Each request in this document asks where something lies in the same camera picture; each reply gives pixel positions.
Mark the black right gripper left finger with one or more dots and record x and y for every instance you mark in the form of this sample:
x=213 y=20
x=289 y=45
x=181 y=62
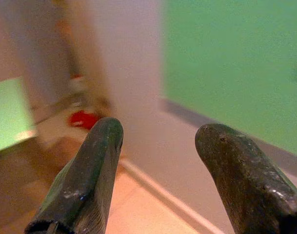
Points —
x=89 y=175

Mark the light green sheet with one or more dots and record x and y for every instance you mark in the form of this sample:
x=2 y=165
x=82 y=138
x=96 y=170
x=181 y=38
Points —
x=9 y=114

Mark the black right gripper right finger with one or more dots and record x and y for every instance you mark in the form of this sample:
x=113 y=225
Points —
x=248 y=175

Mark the red cloth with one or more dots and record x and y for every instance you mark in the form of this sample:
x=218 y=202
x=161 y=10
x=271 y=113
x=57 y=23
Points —
x=81 y=119

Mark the green wall board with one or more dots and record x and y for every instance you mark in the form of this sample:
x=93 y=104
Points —
x=236 y=61

